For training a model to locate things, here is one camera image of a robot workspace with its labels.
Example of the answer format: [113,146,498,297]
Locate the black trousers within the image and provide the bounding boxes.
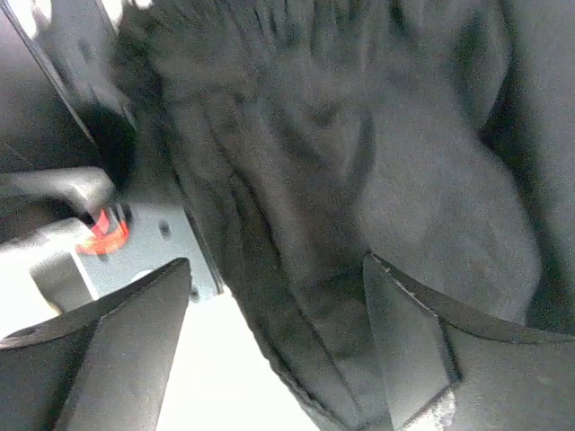
[111,1,574,430]

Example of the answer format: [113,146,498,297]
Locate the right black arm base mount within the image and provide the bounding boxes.
[1,1,223,302]

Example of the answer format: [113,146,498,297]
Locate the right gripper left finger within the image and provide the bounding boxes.
[1,258,191,430]

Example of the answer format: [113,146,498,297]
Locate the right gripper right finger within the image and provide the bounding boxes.
[363,255,574,430]

